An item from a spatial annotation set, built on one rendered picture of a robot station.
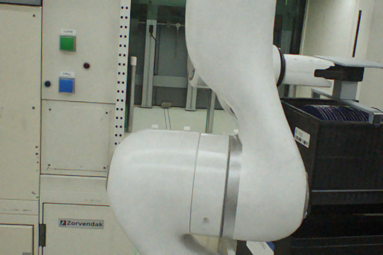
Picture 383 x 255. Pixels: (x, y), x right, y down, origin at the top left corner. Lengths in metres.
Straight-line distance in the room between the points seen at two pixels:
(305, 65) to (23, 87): 0.68
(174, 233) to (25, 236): 0.88
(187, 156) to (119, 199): 0.09
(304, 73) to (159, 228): 0.49
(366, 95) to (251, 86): 0.81
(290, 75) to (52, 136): 0.64
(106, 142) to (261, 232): 0.80
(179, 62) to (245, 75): 1.64
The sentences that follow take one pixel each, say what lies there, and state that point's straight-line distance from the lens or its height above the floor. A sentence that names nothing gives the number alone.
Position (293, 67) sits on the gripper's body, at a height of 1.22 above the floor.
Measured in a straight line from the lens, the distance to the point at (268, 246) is 1.09.
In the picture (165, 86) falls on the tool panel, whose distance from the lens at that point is 2.20.
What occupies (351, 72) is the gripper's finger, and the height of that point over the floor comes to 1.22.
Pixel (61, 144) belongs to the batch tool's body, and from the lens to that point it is 1.36.
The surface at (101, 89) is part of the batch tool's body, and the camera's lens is 1.31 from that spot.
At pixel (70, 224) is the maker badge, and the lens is 1.42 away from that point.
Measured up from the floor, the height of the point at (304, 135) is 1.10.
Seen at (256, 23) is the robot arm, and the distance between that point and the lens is 0.57.
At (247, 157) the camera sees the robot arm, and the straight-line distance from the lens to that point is 0.58.
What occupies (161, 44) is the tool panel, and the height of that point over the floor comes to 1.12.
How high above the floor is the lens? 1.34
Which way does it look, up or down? 14 degrees down
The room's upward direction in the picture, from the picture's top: 5 degrees clockwise
